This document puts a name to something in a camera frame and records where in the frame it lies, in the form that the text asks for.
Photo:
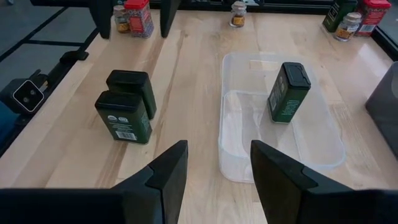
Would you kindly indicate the black aluminium table frame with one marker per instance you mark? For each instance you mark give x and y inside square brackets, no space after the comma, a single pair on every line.
[73,56]

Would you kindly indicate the black table-level camera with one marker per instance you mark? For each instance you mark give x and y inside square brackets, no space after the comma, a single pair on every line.
[28,95]

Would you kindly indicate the dark green spice tin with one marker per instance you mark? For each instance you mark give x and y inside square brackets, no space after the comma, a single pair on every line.
[337,14]
[133,81]
[287,99]
[124,121]

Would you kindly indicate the glass spice jar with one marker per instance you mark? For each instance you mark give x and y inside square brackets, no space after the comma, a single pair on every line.
[346,29]
[237,18]
[121,23]

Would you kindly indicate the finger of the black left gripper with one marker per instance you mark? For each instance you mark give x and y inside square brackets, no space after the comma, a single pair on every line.
[102,18]
[168,17]

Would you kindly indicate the red lid spice tin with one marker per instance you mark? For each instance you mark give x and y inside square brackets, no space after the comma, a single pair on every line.
[373,18]
[140,23]

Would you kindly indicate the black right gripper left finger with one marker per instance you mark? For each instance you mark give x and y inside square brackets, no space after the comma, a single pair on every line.
[149,193]

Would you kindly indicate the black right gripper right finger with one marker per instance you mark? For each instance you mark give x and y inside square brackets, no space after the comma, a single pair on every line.
[289,193]

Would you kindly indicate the clear plastic bin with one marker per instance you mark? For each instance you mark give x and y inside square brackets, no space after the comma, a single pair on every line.
[311,149]

